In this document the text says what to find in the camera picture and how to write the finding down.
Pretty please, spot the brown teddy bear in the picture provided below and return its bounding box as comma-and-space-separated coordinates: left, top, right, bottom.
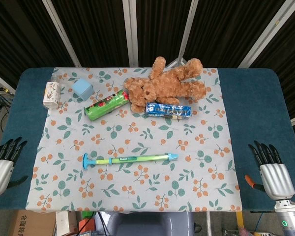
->
123, 56, 207, 114

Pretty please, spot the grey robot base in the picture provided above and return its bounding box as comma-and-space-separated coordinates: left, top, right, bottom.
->
105, 211, 195, 236

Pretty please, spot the white partition frame post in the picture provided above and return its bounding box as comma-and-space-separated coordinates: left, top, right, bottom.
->
122, 0, 140, 67
41, 0, 83, 67
238, 0, 292, 68
178, 0, 200, 61

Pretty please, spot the green blue toy syringe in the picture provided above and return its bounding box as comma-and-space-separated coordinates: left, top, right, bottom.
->
82, 152, 179, 170

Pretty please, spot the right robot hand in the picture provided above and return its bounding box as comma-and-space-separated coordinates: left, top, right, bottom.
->
244, 140, 295, 200

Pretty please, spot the blue cookie box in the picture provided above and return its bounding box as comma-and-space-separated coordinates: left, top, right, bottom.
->
145, 102, 192, 121

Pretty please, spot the cardboard box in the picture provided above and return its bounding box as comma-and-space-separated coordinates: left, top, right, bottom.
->
7, 209, 57, 236

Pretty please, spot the floral tablecloth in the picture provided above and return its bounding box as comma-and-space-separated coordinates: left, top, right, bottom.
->
25, 66, 243, 212

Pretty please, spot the green chips can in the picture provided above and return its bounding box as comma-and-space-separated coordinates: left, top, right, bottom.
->
84, 89, 130, 121

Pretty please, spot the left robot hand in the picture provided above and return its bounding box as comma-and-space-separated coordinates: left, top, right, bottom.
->
0, 137, 29, 197

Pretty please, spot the teal table cover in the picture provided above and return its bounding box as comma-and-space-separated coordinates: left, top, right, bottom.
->
0, 67, 295, 212

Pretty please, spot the light blue cube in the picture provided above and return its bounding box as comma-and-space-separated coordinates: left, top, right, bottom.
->
71, 78, 93, 101

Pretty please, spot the clear plastic bottle with label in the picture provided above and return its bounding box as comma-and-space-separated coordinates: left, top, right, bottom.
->
42, 75, 62, 110

